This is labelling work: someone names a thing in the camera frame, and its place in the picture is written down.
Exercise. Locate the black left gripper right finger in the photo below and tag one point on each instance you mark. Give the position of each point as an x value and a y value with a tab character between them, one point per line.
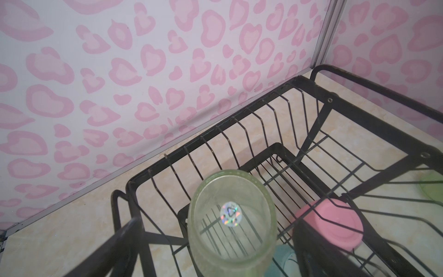
317	257

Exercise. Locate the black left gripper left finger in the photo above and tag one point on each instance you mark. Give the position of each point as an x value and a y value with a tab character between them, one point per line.
116	257

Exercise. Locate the frosted teal textured cup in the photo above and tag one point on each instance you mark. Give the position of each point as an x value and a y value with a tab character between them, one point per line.
284	263

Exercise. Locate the pink plastic cup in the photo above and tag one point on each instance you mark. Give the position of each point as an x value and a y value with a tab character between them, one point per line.
335	221

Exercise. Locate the frosted pale green textured cup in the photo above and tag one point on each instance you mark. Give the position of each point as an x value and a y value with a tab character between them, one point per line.
232	226

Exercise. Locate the clear green plastic cup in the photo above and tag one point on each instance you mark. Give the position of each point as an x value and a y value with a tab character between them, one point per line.
431	186

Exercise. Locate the black wire dish rack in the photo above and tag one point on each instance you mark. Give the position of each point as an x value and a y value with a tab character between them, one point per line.
303	143

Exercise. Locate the aluminium corner frame post right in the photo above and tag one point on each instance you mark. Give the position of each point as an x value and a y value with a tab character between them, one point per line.
330	24

